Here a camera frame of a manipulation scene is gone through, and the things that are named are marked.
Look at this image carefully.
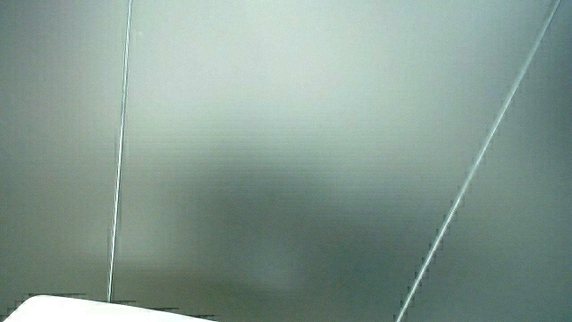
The white flat board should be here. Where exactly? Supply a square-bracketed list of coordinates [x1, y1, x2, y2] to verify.
[2, 294, 215, 322]

